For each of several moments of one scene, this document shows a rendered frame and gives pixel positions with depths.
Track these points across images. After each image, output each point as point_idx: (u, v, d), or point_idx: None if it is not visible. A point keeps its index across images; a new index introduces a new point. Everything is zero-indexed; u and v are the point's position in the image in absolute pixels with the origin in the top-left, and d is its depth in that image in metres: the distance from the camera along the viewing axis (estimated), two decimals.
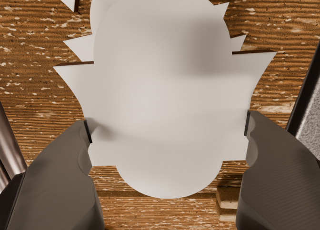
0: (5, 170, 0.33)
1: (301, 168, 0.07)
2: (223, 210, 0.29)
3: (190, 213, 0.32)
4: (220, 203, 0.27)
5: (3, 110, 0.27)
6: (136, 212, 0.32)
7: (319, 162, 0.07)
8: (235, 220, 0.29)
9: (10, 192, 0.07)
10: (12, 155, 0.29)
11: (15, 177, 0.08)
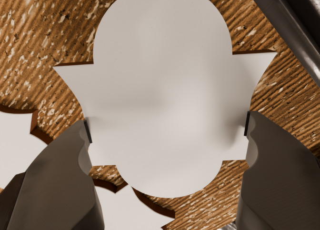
0: None
1: (301, 168, 0.07)
2: None
3: None
4: None
5: None
6: None
7: (319, 162, 0.07)
8: None
9: (10, 192, 0.07)
10: None
11: (15, 177, 0.08)
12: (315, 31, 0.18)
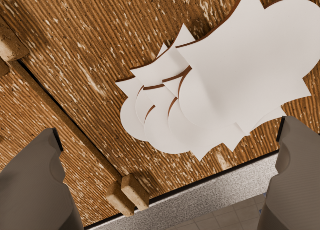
0: None
1: None
2: (116, 192, 0.30)
3: (83, 174, 0.30)
4: (125, 186, 0.28)
5: None
6: (40, 132, 0.26)
7: None
8: (116, 205, 0.30)
9: None
10: None
11: None
12: None
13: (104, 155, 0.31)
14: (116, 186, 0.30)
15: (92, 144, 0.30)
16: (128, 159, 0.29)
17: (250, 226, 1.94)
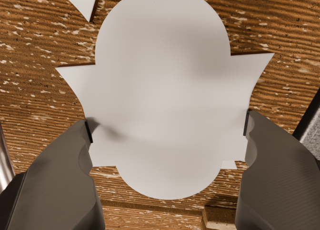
0: None
1: (300, 168, 0.07)
2: (208, 229, 0.29)
3: (175, 228, 0.32)
4: (206, 223, 0.28)
5: None
6: (121, 222, 0.32)
7: (318, 161, 0.07)
8: None
9: (11, 191, 0.07)
10: None
11: (15, 176, 0.08)
12: None
13: None
14: None
15: None
16: (190, 198, 0.29)
17: None
